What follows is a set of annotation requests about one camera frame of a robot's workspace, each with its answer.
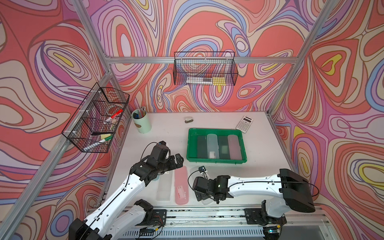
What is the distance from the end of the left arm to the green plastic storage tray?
221 mm

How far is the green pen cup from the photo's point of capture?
1005 mm

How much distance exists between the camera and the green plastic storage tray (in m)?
0.94
